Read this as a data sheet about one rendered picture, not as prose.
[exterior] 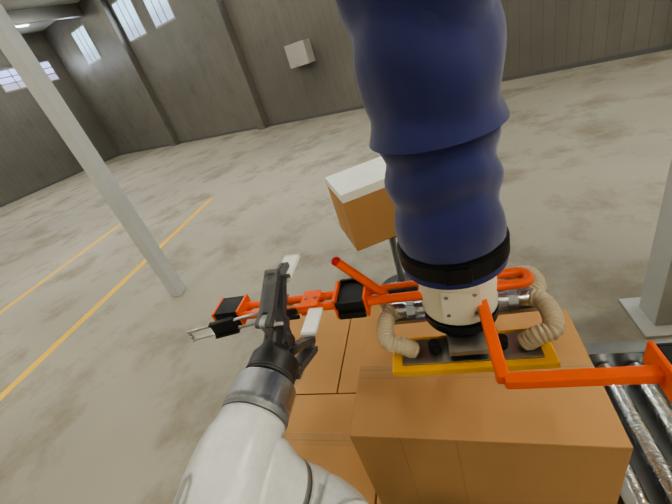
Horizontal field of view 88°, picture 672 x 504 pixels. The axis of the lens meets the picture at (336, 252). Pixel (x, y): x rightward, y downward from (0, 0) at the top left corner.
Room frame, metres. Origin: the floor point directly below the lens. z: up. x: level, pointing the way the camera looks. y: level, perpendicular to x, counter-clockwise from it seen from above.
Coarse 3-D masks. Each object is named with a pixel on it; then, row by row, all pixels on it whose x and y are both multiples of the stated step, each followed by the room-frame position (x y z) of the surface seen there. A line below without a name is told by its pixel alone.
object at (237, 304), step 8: (240, 296) 0.83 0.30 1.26; (248, 296) 0.83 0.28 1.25; (224, 304) 0.82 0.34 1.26; (232, 304) 0.80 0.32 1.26; (240, 304) 0.79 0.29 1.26; (216, 312) 0.79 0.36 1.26; (224, 312) 0.78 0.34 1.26; (232, 312) 0.77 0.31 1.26; (240, 312) 0.77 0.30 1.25; (216, 320) 0.79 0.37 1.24; (240, 320) 0.76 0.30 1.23
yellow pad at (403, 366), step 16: (432, 336) 0.59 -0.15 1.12; (512, 336) 0.51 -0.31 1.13; (432, 352) 0.53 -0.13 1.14; (448, 352) 0.53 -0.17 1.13; (512, 352) 0.47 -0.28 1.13; (528, 352) 0.46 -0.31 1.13; (544, 352) 0.45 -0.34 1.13; (400, 368) 0.53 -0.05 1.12; (416, 368) 0.52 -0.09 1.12; (432, 368) 0.50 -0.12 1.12; (448, 368) 0.49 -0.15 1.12; (464, 368) 0.48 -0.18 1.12; (480, 368) 0.47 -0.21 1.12; (512, 368) 0.45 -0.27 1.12; (528, 368) 0.44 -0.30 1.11; (544, 368) 0.43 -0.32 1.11
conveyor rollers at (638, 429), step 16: (640, 384) 0.63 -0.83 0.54; (624, 400) 0.59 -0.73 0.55; (656, 400) 0.56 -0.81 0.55; (624, 416) 0.55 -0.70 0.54; (640, 416) 0.54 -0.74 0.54; (656, 416) 0.53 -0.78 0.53; (640, 432) 0.49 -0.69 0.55; (640, 448) 0.46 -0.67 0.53; (656, 448) 0.44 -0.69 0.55; (656, 464) 0.41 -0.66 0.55; (656, 480) 0.38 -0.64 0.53; (640, 496) 0.36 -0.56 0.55
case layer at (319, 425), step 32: (320, 320) 1.47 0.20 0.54; (352, 320) 1.38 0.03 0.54; (320, 352) 1.24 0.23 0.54; (352, 352) 1.17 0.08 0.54; (320, 384) 1.06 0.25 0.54; (352, 384) 1.00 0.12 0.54; (320, 416) 0.91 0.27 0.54; (320, 448) 0.78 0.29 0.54; (352, 448) 0.74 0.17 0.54; (352, 480) 0.63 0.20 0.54
